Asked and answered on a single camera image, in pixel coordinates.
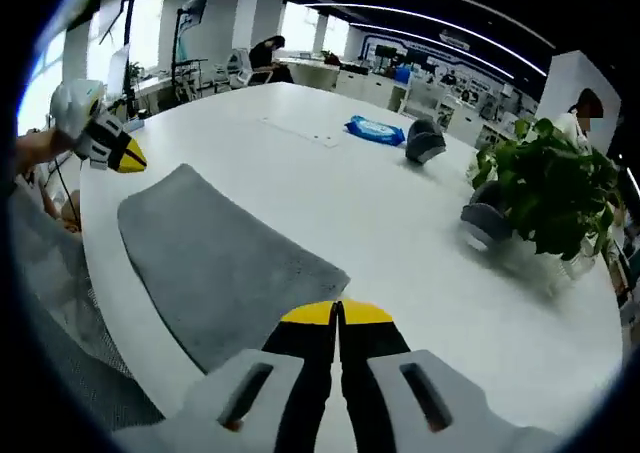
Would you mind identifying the white chair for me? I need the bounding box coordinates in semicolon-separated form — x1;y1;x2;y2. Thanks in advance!
399;80;441;119

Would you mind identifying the large dark monitor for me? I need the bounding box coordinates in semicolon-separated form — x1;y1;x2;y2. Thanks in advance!
97;0;132;44

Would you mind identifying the blue wipes packet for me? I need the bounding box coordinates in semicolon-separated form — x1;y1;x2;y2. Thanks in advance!
343;114;405;148

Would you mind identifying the white monitor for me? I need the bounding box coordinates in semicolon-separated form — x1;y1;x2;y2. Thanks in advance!
107;42;132;99

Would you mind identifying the grey mesh chair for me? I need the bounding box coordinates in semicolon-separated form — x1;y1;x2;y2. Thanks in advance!
9;187;166;432

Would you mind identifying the green potted plant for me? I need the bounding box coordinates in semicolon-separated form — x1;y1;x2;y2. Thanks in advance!
467;117;624;279

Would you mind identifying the person's left hand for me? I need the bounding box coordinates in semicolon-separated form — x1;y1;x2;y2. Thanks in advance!
14;127;76;168

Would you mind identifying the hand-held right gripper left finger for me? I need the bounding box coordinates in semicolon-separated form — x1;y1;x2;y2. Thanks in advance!
114;300;337;453

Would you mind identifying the white table cable cover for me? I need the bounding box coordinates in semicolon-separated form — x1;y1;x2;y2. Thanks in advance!
258;116;341;148

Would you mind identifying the black cable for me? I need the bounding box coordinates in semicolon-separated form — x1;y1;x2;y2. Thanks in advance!
47;160;82;224

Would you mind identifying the small dark monitor on stand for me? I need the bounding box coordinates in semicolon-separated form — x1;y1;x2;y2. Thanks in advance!
172;0;211;74

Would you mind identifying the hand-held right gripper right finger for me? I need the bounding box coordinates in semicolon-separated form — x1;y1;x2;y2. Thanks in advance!
335;297;566;453

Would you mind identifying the grey towel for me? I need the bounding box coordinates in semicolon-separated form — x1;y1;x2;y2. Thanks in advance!
117;162;351;374

